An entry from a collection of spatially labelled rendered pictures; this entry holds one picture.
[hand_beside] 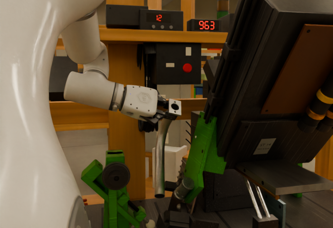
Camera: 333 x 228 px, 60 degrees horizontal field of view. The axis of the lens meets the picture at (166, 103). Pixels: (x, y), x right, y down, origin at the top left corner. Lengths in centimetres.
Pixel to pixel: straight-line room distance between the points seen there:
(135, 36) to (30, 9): 70
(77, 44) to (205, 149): 44
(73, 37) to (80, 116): 58
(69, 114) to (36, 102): 96
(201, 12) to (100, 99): 1143
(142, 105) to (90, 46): 24
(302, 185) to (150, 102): 45
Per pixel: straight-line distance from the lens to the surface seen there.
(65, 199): 21
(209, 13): 1233
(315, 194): 137
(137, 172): 120
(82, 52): 72
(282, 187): 75
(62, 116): 123
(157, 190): 87
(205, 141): 83
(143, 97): 86
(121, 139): 115
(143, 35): 102
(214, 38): 109
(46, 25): 35
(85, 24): 68
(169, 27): 107
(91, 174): 83
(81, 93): 83
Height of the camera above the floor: 140
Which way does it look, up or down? 6 degrees down
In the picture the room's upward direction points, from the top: straight up
